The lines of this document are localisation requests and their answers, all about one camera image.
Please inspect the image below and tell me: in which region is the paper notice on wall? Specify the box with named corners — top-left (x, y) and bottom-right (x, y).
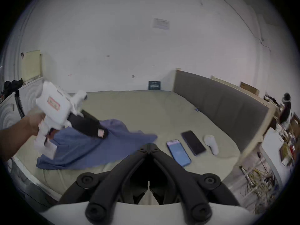
top-left (152, 18), bottom-right (170, 30)

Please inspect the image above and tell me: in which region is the white table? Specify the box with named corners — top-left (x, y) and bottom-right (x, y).
top-left (259, 127), bottom-right (293, 189)

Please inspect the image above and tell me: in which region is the person's left forearm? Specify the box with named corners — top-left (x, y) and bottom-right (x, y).
top-left (0, 118), bottom-right (31, 162)

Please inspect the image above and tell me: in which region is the bed with beige sheet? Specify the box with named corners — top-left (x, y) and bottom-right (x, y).
top-left (12, 90), bottom-right (242, 202)

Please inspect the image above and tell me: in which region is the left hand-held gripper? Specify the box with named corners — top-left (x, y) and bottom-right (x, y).
top-left (34, 81), bottom-right (109, 159)

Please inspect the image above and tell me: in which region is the grey padded headboard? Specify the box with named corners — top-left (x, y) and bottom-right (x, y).
top-left (173, 70), bottom-right (270, 153)

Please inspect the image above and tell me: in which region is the person's left hand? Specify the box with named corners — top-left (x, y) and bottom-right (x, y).
top-left (22, 110), bottom-right (47, 140)

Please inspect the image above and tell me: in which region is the small dark blue box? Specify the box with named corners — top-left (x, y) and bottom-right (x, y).
top-left (148, 81), bottom-right (162, 91)

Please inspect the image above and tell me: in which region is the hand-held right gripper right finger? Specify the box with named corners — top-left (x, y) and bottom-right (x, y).
top-left (149, 143), bottom-right (240, 225)

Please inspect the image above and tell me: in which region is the phone with lit blue screen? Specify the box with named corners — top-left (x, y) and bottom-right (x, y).
top-left (166, 139), bottom-right (192, 168)

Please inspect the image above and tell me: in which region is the phone with dark screen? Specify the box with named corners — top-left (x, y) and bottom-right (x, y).
top-left (181, 130), bottom-right (207, 156)

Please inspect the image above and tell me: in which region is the dark blue shirt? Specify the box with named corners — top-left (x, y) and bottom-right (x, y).
top-left (36, 119), bottom-right (158, 170)

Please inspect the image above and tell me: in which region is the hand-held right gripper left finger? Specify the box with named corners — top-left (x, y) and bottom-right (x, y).
top-left (59, 143), bottom-right (150, 224)

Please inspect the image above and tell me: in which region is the white hand controller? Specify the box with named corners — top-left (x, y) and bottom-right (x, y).
top-left (203, 135), bottom-right (219, 155)

